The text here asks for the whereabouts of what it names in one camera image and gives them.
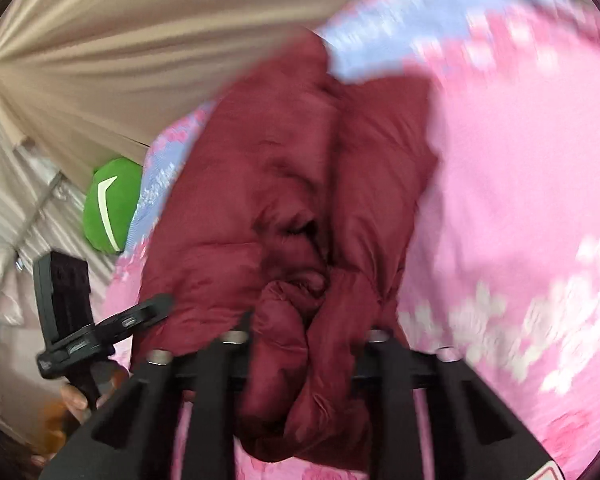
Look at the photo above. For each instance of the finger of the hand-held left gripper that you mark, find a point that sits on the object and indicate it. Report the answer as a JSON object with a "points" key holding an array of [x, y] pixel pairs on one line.
{"points": [[140, 312], [62, 295]]}

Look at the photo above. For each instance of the maroon quilted puffer jacket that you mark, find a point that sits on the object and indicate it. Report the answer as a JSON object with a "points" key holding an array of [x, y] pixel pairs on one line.
{"points": [[280, 185]]}

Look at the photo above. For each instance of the beige curtain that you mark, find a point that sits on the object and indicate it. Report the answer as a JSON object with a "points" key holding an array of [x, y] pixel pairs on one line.
{"points": [[130, 60]]}

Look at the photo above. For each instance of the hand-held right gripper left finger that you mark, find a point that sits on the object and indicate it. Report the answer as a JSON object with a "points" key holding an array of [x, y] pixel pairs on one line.
{"points": [[227, 365]]}

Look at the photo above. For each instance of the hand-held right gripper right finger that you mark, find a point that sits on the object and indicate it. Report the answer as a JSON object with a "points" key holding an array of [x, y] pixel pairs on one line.
{"points": [[387, 365]]}

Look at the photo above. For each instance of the green pillow with white stripe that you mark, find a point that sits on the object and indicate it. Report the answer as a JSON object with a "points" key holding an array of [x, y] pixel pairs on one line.
{"points": [[112, 205]]}

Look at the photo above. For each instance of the silver satin curtain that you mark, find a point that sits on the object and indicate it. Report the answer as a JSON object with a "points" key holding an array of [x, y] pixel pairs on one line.
{"points": [[10, 200]]}

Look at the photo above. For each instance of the person's left hand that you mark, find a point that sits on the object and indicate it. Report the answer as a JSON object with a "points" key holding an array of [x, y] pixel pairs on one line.
{"points": [[76, 400]]}

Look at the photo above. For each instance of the floral striped bedsheet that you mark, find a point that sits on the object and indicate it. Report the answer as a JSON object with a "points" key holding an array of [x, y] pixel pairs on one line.
{"points": [[505, 160]]}

